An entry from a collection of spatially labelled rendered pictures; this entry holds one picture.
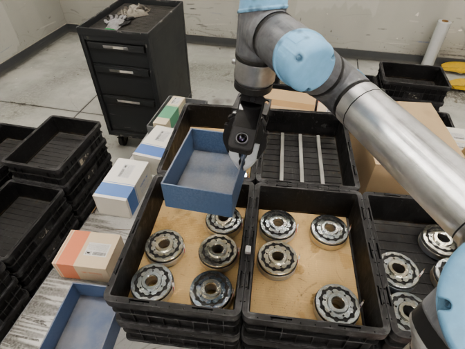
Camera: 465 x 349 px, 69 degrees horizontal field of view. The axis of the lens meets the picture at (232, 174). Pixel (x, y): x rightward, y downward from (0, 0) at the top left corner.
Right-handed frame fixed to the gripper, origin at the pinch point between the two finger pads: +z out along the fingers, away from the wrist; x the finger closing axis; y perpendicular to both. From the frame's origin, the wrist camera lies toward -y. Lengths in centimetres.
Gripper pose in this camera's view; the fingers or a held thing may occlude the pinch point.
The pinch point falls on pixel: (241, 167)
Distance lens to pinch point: 74.0
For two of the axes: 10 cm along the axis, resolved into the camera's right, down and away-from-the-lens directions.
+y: 2.4, -6.6, 7.1
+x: -9.7, -2.2, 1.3
